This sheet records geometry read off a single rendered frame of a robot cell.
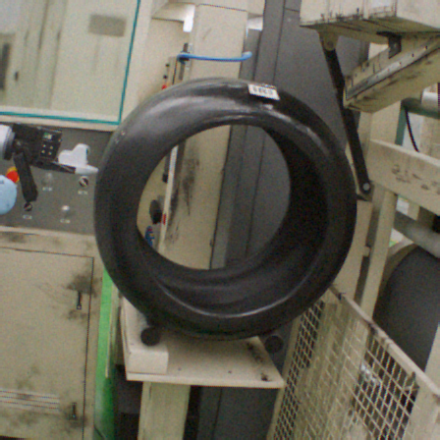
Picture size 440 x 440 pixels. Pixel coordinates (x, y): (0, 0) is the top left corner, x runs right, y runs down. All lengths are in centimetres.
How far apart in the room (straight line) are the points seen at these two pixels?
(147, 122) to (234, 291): 56
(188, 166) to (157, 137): 43
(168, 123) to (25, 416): 142
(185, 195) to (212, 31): 44
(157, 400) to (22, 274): 61
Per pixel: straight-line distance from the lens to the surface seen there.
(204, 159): 168
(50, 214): 210
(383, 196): 180
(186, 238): 172
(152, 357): 143
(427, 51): 128
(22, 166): 137
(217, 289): 164
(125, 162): 127
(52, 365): 224
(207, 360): 156
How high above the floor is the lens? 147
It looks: 13 degrees down
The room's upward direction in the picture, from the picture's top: 9 degrees clockwise
